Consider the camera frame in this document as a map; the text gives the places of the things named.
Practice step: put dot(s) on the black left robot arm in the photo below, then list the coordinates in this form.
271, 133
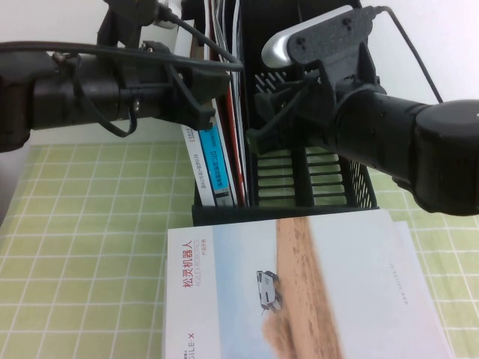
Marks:
56, 101

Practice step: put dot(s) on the plain white booklet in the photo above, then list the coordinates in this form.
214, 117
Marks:
408, 247

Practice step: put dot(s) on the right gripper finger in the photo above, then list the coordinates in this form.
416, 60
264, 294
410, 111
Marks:
262, 140
275, 106

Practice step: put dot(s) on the black plastic book holder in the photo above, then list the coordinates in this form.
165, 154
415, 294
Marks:
284, 215

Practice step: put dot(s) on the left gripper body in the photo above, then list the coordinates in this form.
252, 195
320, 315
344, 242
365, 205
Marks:
149, 93

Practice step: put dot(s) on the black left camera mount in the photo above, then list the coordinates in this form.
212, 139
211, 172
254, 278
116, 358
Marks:
119, 22

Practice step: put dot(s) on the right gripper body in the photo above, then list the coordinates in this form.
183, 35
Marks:
318, 119

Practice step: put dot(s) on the white vehicle brochure red edge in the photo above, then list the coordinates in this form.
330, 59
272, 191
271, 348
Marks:
235, 33

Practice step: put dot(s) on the AgileX desert cover brochure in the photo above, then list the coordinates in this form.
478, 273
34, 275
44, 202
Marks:
262, 318

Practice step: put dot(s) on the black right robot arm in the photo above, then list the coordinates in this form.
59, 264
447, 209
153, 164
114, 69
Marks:
411, 142

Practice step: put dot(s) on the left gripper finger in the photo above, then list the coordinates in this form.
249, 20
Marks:
202, 117
206, 84

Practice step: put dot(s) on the white book with orange band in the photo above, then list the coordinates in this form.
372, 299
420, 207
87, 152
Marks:
198, 168

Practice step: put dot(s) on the green checked tablecloth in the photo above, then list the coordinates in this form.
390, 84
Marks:
93, 224

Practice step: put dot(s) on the blue spine book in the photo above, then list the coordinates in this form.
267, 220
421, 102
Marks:
217, 164

